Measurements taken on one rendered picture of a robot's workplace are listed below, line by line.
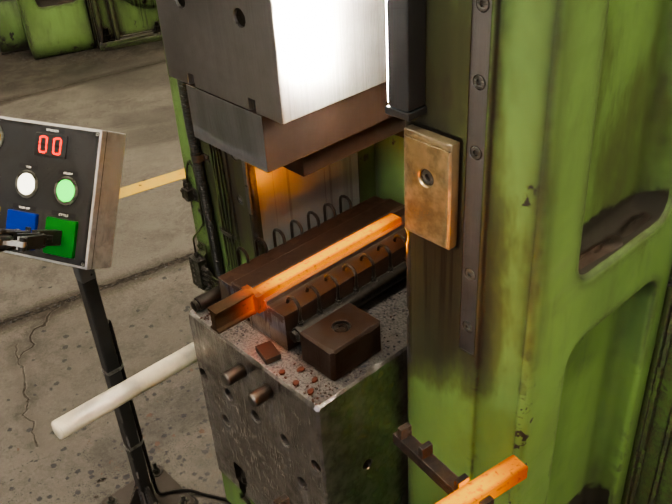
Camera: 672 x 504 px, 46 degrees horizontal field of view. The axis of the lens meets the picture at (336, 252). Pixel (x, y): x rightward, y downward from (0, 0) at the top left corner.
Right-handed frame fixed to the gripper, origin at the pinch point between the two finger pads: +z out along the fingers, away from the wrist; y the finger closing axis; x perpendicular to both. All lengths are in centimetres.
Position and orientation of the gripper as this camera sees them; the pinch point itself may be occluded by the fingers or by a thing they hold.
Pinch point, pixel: (46, 237)
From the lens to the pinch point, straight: 166.5
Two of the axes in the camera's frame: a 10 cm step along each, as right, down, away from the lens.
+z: 3.5, -0.4, 9.3
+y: 9.2, 1.7, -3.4
